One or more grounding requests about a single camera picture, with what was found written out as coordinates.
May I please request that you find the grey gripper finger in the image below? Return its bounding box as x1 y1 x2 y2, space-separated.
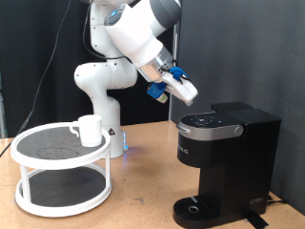
181 97 195 108

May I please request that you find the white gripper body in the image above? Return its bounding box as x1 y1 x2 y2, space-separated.
161 72 200 107

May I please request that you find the Keurig lid with silver handle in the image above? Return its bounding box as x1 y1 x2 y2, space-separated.
175 112 245 142

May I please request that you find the black Keurig coffee machine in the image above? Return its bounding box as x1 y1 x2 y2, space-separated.
173 101 282 229

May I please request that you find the white ceramic mug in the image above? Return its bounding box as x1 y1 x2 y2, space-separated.
69 114 103 148

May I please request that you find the black tape strip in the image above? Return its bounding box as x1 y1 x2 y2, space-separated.
244 210 270 229

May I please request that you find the white two-tier turntable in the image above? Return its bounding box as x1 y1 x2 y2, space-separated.
10 121 112 219

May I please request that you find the thin black gripper wire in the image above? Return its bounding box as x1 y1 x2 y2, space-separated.
161 59 193 85

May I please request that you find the silver vertical frame pole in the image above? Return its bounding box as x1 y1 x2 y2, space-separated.
169 0 181 122

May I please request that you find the blue cable clamp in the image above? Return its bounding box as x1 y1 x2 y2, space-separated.
169 65 190 81

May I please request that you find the blue mounted wrist camera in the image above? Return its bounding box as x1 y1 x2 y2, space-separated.
146 81 170 105

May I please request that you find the black power cord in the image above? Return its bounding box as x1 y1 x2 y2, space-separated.
266 194 289 205

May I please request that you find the black camera cable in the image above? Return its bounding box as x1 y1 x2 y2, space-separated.
0 0 126 157

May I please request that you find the grey vertical edge post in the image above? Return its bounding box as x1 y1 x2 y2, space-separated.
0 71 6 138

